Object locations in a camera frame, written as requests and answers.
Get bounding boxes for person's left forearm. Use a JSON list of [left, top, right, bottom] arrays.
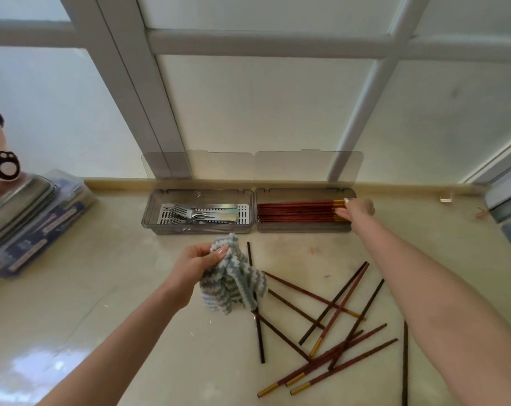
[[35, 286, 198, 406]]

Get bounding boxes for person's left hand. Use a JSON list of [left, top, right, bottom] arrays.
[[166, 242, 230, 311]]

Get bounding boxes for blue plastic packaging box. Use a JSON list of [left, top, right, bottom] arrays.
[[0, 168, 98, 280]]

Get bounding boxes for white perforated drain insert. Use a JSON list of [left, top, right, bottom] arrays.
[[158, 203, 240, 227]]

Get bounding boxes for person's right hand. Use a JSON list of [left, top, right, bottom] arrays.
[[334, 198, 375, 227]]

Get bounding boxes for person's right forearm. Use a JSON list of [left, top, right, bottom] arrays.
[[351, 214, 511, 406]]

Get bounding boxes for white window frame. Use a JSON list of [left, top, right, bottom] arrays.
[[0, 0, 511, 185]]

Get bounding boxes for row of red wooden chopsticks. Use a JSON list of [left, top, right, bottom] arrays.
[[257, 202, 351, 225]]

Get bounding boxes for steel lunch box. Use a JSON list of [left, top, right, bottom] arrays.
[[0, 173, 58, 251]]

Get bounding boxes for heap of red wooden chopsticks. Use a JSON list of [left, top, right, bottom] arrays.
[[246, 242, 410, 406]]

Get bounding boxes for pile of steel forks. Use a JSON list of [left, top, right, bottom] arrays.
[[162, 203, 241, 226]]

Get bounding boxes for grey transparent cutlery box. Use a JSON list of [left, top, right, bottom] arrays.
[[141, 150, 256, 236]]

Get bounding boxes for red gold-tipped chopstick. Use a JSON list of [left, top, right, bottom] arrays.
[[258, 199, 351, 207]]

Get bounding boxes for grey transparent chopstick box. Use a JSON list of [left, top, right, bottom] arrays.
[[254, 149, 364, 234]]

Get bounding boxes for blue striped knitted cloth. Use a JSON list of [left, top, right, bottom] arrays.
[[199, 233, 269, 316]]

